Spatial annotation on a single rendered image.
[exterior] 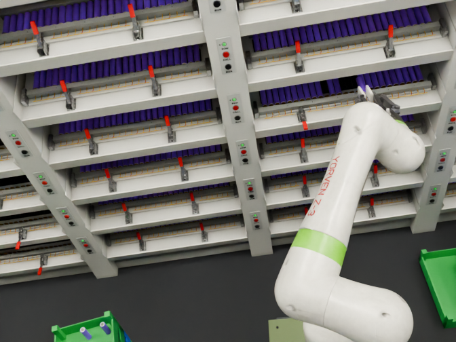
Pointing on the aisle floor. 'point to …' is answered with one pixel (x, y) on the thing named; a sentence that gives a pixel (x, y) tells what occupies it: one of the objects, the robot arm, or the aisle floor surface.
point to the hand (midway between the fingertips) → (365, 94)
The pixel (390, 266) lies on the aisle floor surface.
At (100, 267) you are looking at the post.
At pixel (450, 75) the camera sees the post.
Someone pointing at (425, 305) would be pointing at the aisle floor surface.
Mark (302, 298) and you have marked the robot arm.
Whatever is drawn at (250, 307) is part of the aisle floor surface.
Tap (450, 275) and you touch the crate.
